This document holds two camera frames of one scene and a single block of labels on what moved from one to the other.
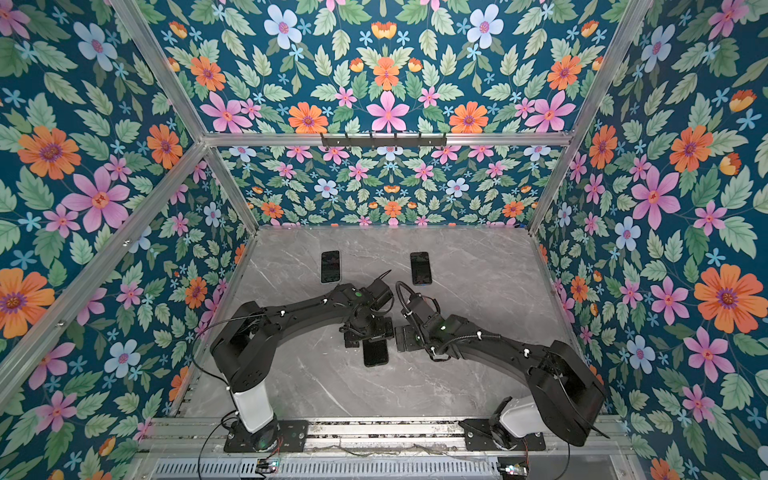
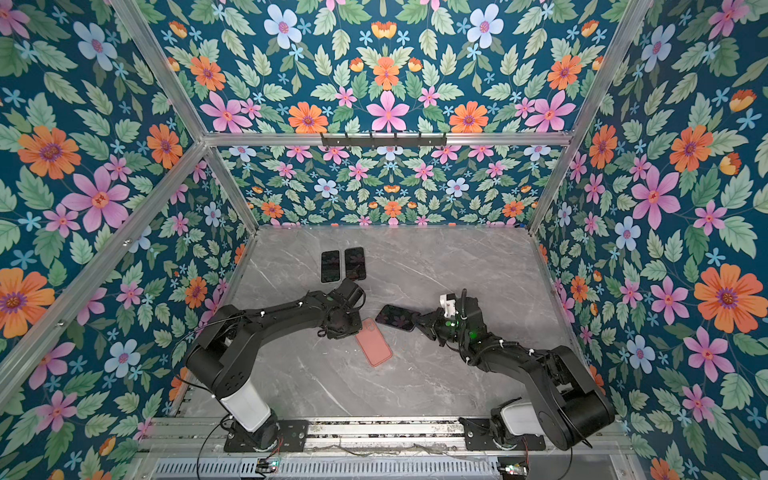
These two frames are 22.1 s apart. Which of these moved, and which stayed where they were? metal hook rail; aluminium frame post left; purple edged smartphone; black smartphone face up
Moved: black smartphone face up
Stayed: purple edged smartphone; aluminium frame post left; metal hook rail
